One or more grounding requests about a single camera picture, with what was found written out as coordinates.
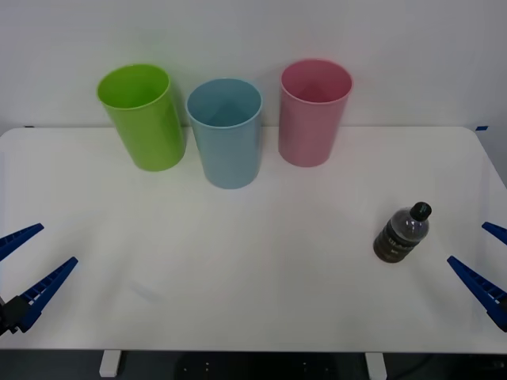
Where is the dark plastic bottle black cap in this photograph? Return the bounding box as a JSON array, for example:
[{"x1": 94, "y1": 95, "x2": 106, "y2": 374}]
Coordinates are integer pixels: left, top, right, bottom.
[{"x1": 372, "y1": 201, "x2": 433, "y2": 264}]

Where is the pale blue plastic bin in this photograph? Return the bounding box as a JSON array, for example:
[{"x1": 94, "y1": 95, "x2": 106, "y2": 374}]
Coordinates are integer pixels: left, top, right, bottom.
[{"x1": 185, "y1": 78, "x2": 264, "y2": 190}]

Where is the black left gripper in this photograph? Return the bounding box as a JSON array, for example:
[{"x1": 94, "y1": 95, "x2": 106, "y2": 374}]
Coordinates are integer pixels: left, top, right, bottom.
[{"x1": 0, "y1": 223, "x2": 79, "y2": 336}]

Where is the white table leg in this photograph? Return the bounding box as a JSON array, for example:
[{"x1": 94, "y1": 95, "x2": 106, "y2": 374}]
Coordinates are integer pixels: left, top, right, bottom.
[
  {"x1": 98, "y1": 351, "x2": 120, "y2": 378},
  {"x1": 364, "y1": 351, "x2": 387, "y2": 380}
]

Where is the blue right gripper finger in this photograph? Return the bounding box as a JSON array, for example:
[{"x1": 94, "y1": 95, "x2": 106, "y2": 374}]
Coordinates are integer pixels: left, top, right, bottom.
[
  {"x1": 482, "y1": 221, "x2": 507, "y2": 243},
  {"x1": 446, "y1": 256, "x2": 507, "y2": 333}
]

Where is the green plastic bin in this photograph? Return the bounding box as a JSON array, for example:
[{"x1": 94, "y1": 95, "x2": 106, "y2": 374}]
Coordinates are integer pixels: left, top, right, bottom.
[{"x1": 96, "y1": 63, "x2": 187, "y2": 173}]

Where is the pink plastic bin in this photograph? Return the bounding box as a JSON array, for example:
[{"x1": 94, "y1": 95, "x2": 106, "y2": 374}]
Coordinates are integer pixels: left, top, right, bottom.
[{"x1": 277, "y1": 58, "x2": 354, "y2": 168}]

